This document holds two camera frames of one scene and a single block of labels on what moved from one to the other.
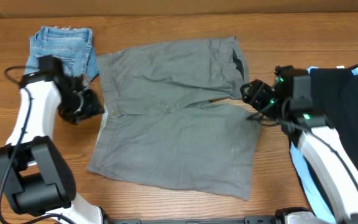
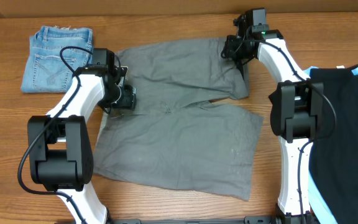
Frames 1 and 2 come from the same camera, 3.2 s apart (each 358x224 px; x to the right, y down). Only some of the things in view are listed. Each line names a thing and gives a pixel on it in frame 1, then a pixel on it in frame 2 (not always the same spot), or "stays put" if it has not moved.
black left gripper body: x=74 y=106 -> x=121 y=96
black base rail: x=253 y=220 stays put
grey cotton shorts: x=160 y=125 stays put
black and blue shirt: x=348 y=98 stays put
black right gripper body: x=261 y=99 -> x=236 y=48
